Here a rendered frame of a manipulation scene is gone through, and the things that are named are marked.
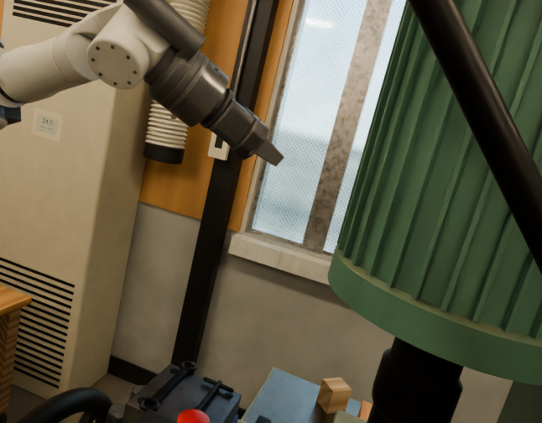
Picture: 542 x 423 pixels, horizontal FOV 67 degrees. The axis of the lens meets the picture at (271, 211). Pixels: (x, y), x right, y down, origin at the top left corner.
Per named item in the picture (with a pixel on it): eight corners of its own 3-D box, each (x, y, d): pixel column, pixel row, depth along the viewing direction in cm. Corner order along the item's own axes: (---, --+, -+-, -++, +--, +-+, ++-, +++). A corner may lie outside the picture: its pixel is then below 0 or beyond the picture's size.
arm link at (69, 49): (160, 70, 50) (78, 94, 55) (181, 33, 56) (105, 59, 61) (129, 18, 46) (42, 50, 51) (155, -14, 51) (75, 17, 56)
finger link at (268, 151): (272, 168, 64) (242, 144, 61) (285, 153, 63) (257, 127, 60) (274, 171, 62) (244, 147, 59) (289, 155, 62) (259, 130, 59)
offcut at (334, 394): (326, 414, 63) (333, 391, 62) (315, 400, 65) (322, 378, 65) (345, 411, 64) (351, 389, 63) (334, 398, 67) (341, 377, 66)
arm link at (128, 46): (153, 128, 54) (73, 69, 48) (177, 82, 60) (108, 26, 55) (204, 78, 47) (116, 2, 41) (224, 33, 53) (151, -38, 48)
